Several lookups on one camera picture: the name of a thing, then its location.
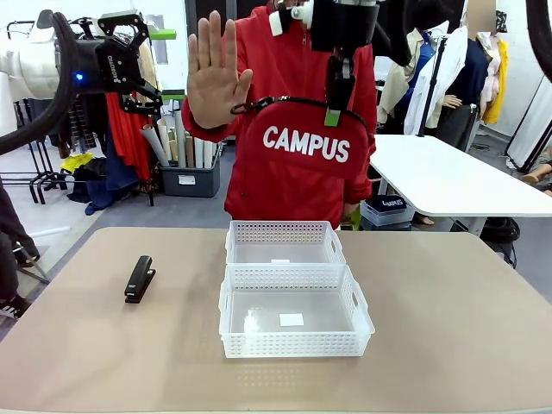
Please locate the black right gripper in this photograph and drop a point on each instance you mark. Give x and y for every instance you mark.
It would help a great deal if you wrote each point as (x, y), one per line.
(340, 23)

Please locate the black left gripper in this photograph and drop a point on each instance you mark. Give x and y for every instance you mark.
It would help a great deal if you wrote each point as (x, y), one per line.
(110, 64)

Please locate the red CAMPUS zipper pouch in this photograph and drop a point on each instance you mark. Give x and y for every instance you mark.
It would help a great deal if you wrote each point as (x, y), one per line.
(302, 146)

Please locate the black stapler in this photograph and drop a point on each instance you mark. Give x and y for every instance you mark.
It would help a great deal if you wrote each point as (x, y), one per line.
(139, 280)

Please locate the person's right hand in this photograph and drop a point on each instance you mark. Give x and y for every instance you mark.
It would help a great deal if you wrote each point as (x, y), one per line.
(213, 86)

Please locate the beige hanging garment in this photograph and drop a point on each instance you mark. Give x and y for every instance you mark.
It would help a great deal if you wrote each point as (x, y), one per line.
(151, 69)

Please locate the mannequin with beige coat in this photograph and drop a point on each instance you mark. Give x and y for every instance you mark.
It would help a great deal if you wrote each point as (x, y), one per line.
(399, 86)

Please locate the red hanging dress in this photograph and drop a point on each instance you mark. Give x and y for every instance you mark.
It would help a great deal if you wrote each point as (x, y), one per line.
(125, 138)

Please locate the cream paper roll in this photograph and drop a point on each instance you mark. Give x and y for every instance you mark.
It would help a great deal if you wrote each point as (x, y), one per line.
(166, 138)

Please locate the white cardboard tube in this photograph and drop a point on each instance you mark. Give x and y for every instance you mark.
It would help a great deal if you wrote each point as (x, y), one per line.
(180, 138)

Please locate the black tripod pole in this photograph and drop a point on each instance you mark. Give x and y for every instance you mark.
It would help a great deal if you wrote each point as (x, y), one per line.
(433, 86)

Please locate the white hanging shirt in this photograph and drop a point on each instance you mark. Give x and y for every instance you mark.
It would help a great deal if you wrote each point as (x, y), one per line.
(448, 64)

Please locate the yellow cloth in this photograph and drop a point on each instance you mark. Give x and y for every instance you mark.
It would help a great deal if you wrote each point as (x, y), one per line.
(77, 163)

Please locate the person in red jacket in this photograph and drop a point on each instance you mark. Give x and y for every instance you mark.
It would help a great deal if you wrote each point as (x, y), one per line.
(280, 194)

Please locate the navy cloth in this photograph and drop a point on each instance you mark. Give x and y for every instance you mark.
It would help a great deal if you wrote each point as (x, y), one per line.
(112, 185)

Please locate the grey plastic bin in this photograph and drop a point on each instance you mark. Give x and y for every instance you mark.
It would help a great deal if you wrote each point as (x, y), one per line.
(190, 181)

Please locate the green stool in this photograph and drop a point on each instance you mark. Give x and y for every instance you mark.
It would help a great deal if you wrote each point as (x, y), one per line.
(353, 222)

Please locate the mannequin with navy top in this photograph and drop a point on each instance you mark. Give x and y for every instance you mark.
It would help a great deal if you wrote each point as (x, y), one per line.
(472, 73)

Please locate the clear storage box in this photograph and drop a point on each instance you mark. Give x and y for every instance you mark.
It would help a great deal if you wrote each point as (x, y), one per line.
(388, 217)

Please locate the white background table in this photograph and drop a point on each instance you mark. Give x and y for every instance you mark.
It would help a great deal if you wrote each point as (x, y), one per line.
(453, 181)

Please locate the black metal clothes rack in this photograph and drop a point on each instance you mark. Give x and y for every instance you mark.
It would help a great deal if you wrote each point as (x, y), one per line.
(36, 190)

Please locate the yellow hanging garment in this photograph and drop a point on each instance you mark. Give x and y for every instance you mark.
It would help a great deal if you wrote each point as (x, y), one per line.
(500, 86)

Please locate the white perforated plastic basket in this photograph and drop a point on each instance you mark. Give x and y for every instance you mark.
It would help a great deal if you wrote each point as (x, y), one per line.
(297, 340)
(284, 248)

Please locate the white paper label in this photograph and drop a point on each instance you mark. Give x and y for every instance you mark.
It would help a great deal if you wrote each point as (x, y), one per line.
(280, 260)
(291, 319)

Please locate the white reflector panel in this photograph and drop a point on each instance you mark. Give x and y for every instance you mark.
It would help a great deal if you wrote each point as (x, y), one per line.
(532, 142)

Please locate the bystander dark trouser leg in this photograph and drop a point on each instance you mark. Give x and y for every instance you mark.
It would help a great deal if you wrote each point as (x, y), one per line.
(13, 224)

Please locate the black bag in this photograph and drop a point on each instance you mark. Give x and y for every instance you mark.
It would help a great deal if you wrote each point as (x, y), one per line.
(500, 233)

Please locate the black white sneaker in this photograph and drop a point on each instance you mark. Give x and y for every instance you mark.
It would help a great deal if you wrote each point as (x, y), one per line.
(13, 308)

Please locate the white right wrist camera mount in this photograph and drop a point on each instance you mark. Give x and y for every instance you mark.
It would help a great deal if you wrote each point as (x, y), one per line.
(280, 21)

